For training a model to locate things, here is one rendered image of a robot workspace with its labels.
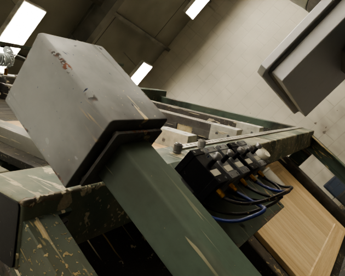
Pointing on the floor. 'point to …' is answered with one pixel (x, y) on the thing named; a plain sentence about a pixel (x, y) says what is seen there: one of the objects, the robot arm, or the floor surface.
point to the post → (171, 215)
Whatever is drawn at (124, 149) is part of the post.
